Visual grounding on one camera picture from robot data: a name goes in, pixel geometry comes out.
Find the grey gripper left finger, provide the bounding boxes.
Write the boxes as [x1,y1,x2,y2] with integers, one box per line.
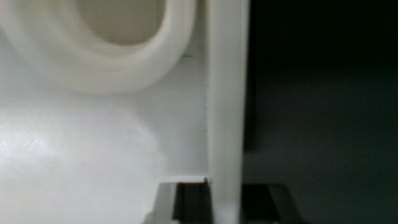
[143,182,209,224]

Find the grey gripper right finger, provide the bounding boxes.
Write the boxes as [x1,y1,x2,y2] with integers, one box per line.
[242,184,306,224]

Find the white square tabletop part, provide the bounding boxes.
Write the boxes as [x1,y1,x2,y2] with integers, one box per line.
[0,0,251,224]

